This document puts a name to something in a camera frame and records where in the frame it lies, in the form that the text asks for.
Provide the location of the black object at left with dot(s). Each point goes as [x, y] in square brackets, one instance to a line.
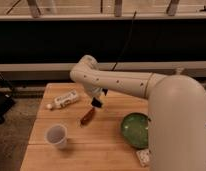
[6, 101]

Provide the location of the black rectangular eraser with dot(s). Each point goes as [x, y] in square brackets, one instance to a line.
[96, 103]

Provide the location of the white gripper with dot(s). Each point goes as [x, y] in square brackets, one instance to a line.
[93, 91]

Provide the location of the white plastic bottle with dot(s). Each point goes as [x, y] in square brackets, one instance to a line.
[63, 100]

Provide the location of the brown red marker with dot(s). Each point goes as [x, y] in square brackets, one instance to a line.
[87, 117]

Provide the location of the green round plate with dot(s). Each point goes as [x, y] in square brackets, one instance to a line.
[134, 129]

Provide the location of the white speckled sponge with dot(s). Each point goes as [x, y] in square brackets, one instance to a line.
[143, 156]

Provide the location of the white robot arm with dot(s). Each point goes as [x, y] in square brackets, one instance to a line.
[176, 112]

